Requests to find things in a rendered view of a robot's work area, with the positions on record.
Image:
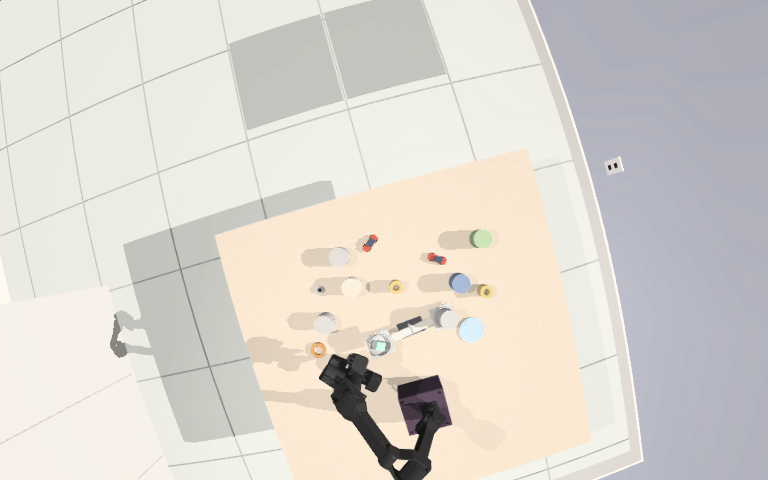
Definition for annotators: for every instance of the light green cylinder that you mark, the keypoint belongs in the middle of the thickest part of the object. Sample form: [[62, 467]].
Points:
[[481, 238]]

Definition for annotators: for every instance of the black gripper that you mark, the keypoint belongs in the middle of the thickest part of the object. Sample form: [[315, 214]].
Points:
[[372, 380]]

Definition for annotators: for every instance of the orange ring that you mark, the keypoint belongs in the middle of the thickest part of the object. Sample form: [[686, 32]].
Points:
[[319, 345]]

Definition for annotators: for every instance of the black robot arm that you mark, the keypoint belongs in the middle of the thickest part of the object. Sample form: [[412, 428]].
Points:
[[353, 407]]

